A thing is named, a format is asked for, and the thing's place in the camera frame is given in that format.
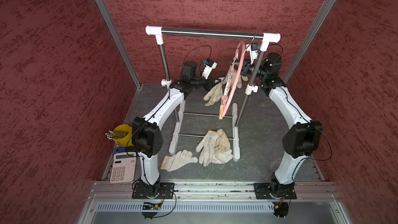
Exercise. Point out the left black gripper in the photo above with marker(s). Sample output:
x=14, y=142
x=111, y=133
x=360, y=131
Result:
x=210, y=83

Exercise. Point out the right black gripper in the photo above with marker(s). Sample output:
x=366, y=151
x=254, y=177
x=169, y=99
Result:
x=245, y=68

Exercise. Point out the black cuff white glove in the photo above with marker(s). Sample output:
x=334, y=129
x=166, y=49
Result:
x=214, y=95

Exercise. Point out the pink clip hanger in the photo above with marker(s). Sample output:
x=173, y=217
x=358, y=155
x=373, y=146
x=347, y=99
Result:
x=229, y=91

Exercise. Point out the yellow cuff white glove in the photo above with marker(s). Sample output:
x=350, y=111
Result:
x=232, y=76

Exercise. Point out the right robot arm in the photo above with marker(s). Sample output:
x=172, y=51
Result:
x=304, y=134

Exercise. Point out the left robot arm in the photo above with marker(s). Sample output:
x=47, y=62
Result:
x=147, y=139

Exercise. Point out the yellow clothespin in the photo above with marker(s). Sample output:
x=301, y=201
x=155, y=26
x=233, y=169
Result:
x=221, y=112

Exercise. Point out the beige glove on pile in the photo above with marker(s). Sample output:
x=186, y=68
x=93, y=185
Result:
x=223, y=152

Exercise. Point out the white glove on pile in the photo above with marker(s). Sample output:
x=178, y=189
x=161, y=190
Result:
x=206, y=148

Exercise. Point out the clothes rack with steel bars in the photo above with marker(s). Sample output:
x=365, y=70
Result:
x=214, y=34

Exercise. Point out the white glove front left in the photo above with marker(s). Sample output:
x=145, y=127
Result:
x=177, y=161

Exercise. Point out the yellow cup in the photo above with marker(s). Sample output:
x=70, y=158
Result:
x=126, y=140

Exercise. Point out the pencils in cup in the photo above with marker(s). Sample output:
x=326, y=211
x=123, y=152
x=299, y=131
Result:
x=115, y=135

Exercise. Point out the blue object behind calculator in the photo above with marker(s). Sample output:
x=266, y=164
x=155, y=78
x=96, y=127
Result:
x=130, y=150

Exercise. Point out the white calculator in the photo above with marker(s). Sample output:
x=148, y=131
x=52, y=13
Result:
x=123, y=169

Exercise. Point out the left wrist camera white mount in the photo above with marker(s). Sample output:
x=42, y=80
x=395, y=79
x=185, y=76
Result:
x=209, y=65

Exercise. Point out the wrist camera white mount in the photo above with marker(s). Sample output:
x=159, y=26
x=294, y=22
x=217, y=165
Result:
x=253, y=51
x=209, y=65

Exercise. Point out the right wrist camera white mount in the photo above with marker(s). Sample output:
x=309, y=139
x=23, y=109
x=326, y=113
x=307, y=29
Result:
x=253, y=51

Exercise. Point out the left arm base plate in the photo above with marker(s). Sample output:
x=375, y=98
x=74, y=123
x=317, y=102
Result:
x=158, y=191

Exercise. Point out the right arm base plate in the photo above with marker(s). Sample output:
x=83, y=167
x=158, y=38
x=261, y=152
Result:
x=274, y=191

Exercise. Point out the aluminium front rail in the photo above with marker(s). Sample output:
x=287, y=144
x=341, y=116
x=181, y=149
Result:
x=228, y=191

